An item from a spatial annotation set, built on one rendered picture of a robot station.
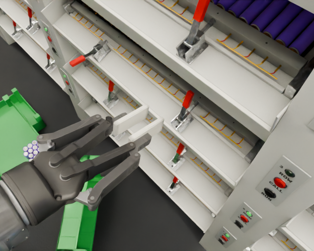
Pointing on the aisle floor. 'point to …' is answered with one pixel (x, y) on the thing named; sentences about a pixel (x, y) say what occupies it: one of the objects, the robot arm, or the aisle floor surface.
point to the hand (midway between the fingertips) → (138, 126)
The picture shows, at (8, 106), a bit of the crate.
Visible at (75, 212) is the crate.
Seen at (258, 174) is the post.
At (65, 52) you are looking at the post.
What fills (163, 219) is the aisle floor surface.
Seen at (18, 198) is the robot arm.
